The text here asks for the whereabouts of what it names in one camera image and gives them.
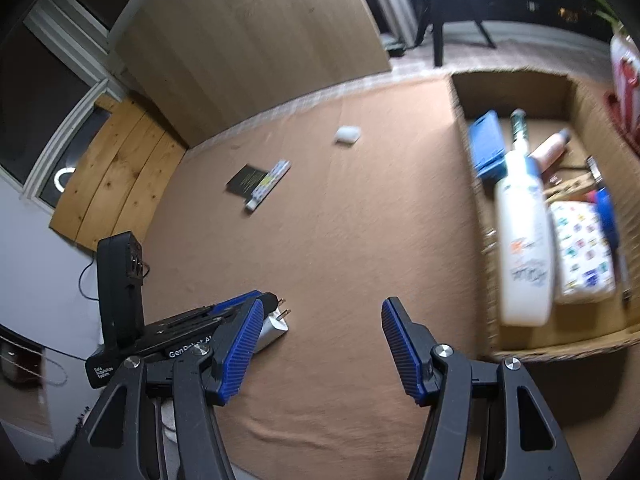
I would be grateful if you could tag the black booklet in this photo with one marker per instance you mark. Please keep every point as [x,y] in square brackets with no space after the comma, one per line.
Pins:
[245,179]

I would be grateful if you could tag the brown clothespin packet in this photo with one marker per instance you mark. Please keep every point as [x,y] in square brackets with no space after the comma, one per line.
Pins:
[570,187]

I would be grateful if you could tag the light wooden panel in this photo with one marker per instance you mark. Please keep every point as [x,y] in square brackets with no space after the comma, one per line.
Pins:
[250,35]

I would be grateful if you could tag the white window frame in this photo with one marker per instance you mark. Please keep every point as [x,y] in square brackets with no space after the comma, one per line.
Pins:
[75,127]

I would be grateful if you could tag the white patterned tube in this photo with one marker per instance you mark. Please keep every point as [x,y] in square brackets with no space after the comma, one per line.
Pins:
[267,185]

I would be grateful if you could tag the dark tube with white cap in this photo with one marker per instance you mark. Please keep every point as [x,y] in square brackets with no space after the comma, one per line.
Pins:
[518,122]

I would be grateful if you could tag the white charger adapter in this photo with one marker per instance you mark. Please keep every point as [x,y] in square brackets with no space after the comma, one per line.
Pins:
[272,332]

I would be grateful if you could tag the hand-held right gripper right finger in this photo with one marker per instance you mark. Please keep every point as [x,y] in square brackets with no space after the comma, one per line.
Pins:
[400,345]

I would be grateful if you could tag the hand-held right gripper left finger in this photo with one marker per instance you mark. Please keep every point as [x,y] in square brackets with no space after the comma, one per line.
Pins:
[242,350]

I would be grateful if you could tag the pine plank board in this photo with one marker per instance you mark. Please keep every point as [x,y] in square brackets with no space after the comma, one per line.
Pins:
[120,160]

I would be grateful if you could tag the white bottle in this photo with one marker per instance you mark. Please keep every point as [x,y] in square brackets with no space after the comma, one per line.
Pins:
[522,240]

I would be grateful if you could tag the blue round case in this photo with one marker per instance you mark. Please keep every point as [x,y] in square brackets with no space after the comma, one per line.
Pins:
[607,220]

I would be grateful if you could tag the black chair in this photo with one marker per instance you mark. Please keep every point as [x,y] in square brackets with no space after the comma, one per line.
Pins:
[438,35]

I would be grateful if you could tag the blue rectangular case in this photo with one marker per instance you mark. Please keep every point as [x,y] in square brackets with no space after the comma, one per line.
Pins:
[487,145]

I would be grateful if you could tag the pink bottle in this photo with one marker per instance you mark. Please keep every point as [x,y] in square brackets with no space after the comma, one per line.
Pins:
[547,152]

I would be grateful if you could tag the white patterned tissue pack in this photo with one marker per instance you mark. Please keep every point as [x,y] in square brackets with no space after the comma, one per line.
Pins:
[582,250]

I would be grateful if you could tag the white earbuds case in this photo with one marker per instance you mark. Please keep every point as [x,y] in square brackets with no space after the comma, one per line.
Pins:
[347,135]

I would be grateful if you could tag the red and white bag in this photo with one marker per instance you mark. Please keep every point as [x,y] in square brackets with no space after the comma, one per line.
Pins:
[625,75]

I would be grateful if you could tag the cardboard box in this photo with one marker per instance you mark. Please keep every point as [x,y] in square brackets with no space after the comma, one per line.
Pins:
[510,90]

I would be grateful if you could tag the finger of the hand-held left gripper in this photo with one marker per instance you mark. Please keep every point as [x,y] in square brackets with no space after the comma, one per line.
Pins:
[235,302]

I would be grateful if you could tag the white door frame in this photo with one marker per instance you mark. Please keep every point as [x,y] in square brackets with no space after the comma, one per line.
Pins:
[395,0]

